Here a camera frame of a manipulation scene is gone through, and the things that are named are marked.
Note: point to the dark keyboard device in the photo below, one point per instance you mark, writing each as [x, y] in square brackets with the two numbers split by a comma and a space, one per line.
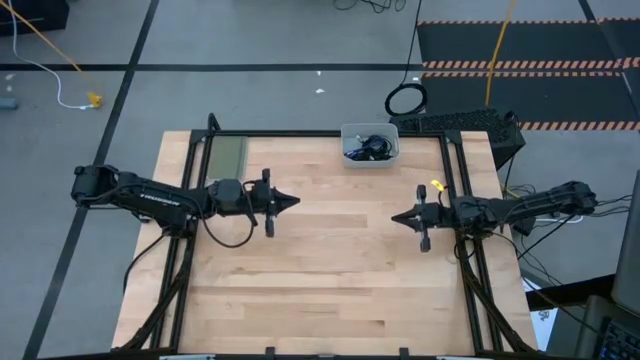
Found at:
[620, 345]

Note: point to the black hazard striped mat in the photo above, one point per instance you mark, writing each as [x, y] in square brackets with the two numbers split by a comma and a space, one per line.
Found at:
[550, 42]

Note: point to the small grey object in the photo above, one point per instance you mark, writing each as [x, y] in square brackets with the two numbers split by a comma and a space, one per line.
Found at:
[7, 103]

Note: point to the black box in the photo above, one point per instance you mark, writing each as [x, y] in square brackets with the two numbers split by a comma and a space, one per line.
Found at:
[35, 15]

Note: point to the clear plastic bin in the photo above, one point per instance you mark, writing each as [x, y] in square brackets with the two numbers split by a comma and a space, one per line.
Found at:
[352, 131]

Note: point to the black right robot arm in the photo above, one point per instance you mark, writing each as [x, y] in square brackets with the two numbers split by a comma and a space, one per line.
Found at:
[540, 202]

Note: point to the black computer tower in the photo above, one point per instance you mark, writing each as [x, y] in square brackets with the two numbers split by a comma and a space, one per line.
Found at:
[475, 125]

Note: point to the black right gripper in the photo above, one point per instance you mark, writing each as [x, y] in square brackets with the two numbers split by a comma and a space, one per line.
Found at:
[437, 216]

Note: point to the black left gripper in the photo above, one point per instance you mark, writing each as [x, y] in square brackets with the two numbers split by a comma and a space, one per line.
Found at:
[260, 200]

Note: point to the grey monitor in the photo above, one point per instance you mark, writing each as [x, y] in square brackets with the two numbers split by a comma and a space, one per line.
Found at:
[630, 260]

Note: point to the white paper sheet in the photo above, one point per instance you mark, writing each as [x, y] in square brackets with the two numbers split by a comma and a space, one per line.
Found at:
[542, 325]

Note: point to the green rectangular pad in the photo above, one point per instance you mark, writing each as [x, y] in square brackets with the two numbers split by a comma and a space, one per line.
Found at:
[227, 159]

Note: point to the black metal table frame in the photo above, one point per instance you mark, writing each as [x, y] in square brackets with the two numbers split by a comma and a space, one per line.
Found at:
[320, 133]

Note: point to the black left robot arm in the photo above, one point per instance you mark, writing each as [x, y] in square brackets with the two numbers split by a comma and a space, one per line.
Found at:
[160, 200]

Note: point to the yellow tag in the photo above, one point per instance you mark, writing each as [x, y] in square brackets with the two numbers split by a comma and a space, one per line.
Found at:
[437, 185]

